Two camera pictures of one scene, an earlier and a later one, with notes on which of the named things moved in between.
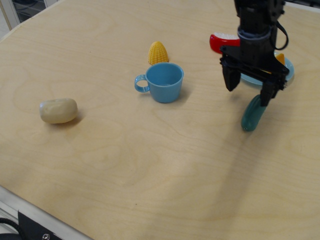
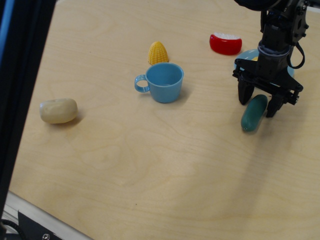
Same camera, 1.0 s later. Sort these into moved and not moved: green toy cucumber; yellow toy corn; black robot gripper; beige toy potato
Moved: black robot gripper
Not moved: green toy cucumber; beige toy potato; yellow toy corn
